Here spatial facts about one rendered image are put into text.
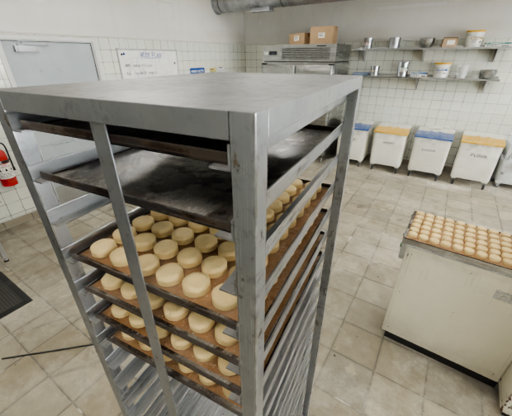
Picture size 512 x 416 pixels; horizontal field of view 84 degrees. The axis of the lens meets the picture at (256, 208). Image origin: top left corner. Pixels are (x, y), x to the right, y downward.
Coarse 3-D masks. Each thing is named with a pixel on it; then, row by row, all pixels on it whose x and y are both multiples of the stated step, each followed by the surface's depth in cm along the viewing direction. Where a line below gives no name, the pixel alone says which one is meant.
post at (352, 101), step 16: (352, 96) 77; (352, 112) 79; (352, 128) 80; (336, 176) 88; (336, 192) 91; (336, 208) 93; (336, 224) 95; (320, 288) 110; (320, 304) 114; (320, 320) 118; (320, 336) 125; (304, 400) 148
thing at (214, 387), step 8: (296, 296) 86; (120, 336) 74; (128, 336) 72; (136, 344) 72; (144, 344) 69; (144, 352) 70; (168, 360) 67; (264, 360) 68; (176, 368) 66; (184, 368) 64; (192, 376) 64; (200, 376) 63; (200, 384) 63; (208, 384) 62; (216, 384) 63; (216, 392) 61; (224, 392) 60; (232, 400) 60
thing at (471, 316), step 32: (416, 256) 173; (416, 288) 181; (448, 288) 169; (480, 288) 159; (384, 320) 205; (416, 320) 190; (448, 320) 177; (480, 320) 166; (448, 352) 186; (480, 352) 173
